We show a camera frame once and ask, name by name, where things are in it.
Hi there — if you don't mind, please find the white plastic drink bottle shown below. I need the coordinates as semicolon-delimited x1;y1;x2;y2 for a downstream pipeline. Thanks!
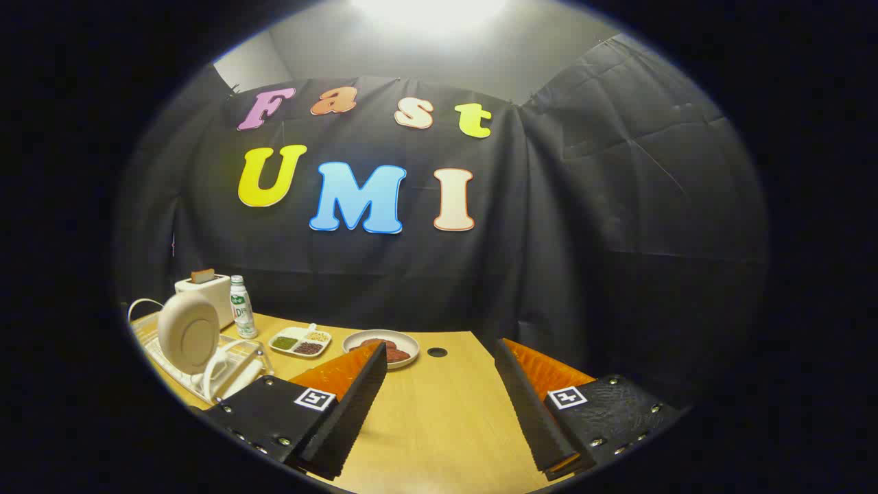
229;275;259;340

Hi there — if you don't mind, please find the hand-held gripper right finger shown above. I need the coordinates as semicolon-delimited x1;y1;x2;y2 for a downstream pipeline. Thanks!
494;338;687;481

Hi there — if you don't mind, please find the white round plate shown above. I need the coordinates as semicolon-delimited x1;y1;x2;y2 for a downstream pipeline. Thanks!
157;292;222;375

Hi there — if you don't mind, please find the grey plate with patties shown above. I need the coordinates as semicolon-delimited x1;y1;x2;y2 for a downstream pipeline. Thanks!
342;329;420;371

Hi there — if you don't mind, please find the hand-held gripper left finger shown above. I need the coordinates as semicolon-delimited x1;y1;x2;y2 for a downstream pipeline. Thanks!
189;341;388;481

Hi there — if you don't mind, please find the white toaster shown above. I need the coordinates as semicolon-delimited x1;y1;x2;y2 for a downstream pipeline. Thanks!
174;269;234;330

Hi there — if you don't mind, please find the white wire dish rack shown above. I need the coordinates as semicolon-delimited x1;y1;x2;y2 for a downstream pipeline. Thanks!
128;298;275;405

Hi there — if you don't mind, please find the white divided grain tray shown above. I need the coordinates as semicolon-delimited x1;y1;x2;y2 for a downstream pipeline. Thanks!
268;324;333;359

